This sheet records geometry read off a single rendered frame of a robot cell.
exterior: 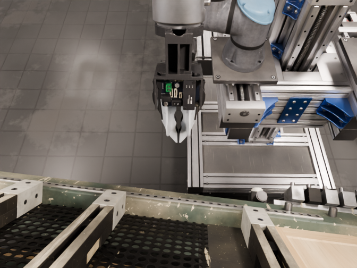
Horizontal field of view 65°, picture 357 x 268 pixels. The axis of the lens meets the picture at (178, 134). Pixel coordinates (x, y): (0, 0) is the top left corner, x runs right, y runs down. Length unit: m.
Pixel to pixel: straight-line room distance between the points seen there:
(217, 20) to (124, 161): 1.32
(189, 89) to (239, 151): 1.41
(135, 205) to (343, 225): 0.63
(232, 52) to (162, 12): 0.63
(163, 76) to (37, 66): 2.39
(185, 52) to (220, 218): 0.61
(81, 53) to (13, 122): 0.81
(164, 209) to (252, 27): 0.61
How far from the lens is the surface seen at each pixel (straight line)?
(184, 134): 0.52
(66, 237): 0.64
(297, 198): 1.14
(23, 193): 0.92
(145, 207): 0.92
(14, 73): 2.79
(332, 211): 1.04
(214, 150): 1.78
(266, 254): 0.65
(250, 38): 0.95
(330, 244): 0.93
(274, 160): 1.83
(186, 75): 0.40
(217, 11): 0.92
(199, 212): 0.90
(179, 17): 0.40
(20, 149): 2.29
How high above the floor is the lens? 1.77
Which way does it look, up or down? 59 degrees down
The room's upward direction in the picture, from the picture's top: straight up
